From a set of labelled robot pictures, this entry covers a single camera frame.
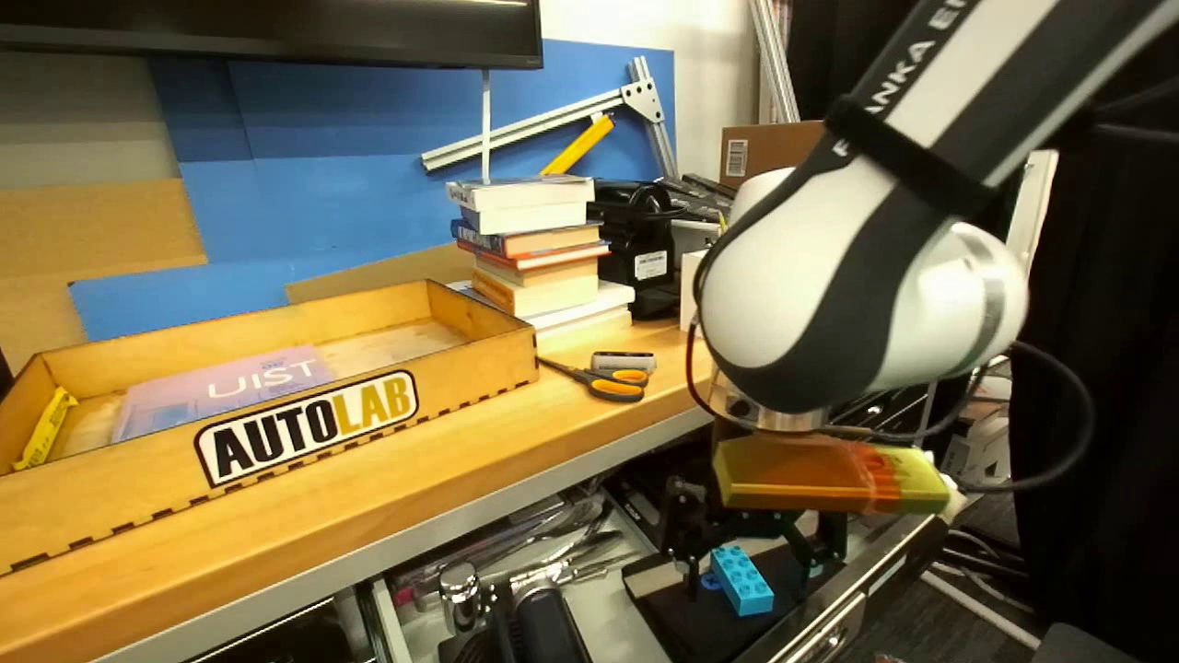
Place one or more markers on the yellow bar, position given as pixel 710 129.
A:
pixel 581 146

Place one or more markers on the brown cover book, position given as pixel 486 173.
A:
pixel 528 242

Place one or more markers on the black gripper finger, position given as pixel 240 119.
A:
pixel 700 565
pixel 813 557

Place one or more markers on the black drawer cabinet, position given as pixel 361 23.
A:
pixel 306 638

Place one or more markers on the blue toy block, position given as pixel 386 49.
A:
pixel 742 577

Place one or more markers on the grey metal drawer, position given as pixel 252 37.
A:
pixel 860 590

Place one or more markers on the white stand post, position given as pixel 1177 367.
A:
pixel 1034 209

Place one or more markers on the purple UIST booklet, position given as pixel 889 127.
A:
pixel 222 391

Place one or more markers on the thin white rod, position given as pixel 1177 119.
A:
pixel 485 121

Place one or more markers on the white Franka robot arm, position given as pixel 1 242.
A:
pixel 860 269

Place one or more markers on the small grey tool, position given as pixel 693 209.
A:
pixel 624 363

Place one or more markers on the leaning aluminium extrusion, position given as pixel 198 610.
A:
pixel 775 59

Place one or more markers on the black device on table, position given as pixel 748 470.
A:
pixel 638 245

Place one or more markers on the red cover book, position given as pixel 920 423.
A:
pixel 539 258

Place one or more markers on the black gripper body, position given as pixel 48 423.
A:
pixel 786 531

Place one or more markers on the wooden Autolab tray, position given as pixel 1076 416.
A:
pixel 147 491

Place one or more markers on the black flat case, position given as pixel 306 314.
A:
pixel 539 628

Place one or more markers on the cardboard box with labels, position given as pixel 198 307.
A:
pixel 766 147

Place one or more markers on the white flat book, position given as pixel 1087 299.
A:
pixel 583 314

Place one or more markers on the yellow flat item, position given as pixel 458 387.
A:
pixel 48 427

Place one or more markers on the aluminium rail with bracket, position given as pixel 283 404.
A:
pixel 539 119

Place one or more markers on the black monitor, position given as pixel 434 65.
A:
pixel 270 32

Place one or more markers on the white thick book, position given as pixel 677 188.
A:
pixel 528 221

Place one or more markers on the small metal jar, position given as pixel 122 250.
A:
pixel 461 595

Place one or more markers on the grey cover book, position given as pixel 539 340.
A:
pixel 516 188

